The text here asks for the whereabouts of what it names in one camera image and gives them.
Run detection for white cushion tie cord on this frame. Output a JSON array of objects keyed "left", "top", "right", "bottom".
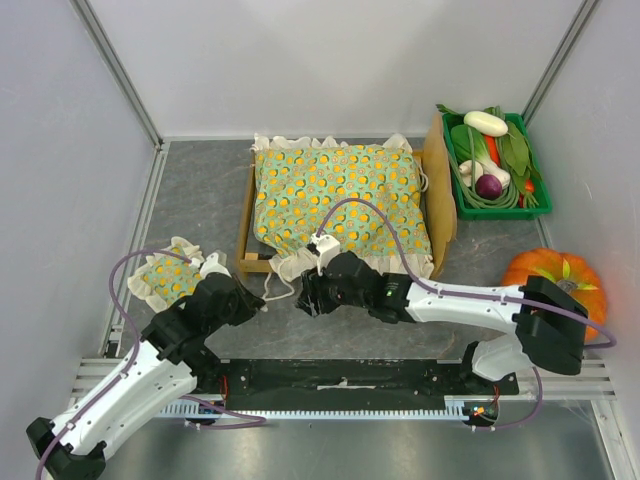
[{"left": 260, "top": 269, "right": 301, "bottom": 314}]

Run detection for small lemon print pillow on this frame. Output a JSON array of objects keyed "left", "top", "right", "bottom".
[{"left": 127, "top": 236, "right": 204, "bottom": 313}]

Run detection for large lemon print cushion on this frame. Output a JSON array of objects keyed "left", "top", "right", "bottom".
[{"left": 252, "top": 134, "right": 434, "bottom": 284}]

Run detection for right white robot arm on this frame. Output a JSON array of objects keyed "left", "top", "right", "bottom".
[{"left": 296, "top": 252, "right": 588, "bottom": 394}]

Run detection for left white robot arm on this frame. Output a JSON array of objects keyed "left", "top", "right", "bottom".
[{"left": 26, "top": 273, "right": 265, "bottom": 479}]

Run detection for white toy mushroom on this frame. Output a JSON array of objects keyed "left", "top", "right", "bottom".
[{"left": 458, "top": 160, "right": 484, "bottom": 188}]

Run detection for purple toy onion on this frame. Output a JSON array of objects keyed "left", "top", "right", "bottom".
[{"left": 475, "top": 174, "right": 503, "bottom": 200}]

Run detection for toy bok choy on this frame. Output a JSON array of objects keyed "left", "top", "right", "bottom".
[{"left": 450, "top": 125, "right": 511, "bottom": 188}]

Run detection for green toy long beans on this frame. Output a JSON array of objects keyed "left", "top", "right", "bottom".
[{"left": 436, "top": 104, "right": 518, "bottom": 210}]

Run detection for orange toy carrot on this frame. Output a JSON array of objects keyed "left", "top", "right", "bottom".
[{"left": 484, "top": 135, "right": 501, "bottom": 167}]

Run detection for white toy radish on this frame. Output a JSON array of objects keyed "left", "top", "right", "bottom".
[{"left": 463, "top": 111, "right": 508, "bottom": 138}]

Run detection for green plastic tray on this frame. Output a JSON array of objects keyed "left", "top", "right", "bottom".
[{"left": 442, "top": 111, "right": 552, "bottom": 221}]

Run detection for green toy spinach leaves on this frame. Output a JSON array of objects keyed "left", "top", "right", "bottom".
[{"left": 484, "top": 107, "right": 541, "bottom": 195}]

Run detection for orange toy pumpkin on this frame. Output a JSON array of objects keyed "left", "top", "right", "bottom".
[{"left": 501, "top": 248, "right": 608, "bottom": 326}]

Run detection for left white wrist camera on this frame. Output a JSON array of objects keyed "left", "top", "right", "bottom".
[{"left": 190, "top": 251, "right": 231, "bottom": 279}]

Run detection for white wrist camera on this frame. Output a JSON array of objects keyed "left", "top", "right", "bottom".
[
  {"left": 307, "top": 234, "right": 341, "bottom": 276},
  {"left": 190, "top": 251, "right": 231, "bottom": 279}
]

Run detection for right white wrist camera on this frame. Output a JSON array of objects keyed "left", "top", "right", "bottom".
[{"left": 307, "top": 234, "right": 341, "bottom": 276}]

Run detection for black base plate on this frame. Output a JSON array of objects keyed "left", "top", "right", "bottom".
[{"left": 196, "top": 359, "right": 519, "bottom": 408}]

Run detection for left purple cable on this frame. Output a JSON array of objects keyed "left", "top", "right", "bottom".
[{"left": 34, "top": 248, "right": 269, "bottom": 480}]

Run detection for purple cable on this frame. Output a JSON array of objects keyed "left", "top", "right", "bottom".
[
  {"left": 316, "top": 198, "right": 617, "bottom": 432},
  {"left": 34, "top": 248, "right": 269, "bottom": 480}
]

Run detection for wooden pet bed frame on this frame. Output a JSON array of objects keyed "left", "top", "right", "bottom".
[{"left": 233, "top": 113, "right": 457, "bottom": 279}]

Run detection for grey slotted cable duct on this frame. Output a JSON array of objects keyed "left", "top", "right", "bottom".
[{"left": 155, "top": 399, "right": 469, "bottom": 421}]

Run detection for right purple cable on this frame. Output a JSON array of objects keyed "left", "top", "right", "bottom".
[{"left": 316, "top": 198, "right": 617, "bottom": 432}]

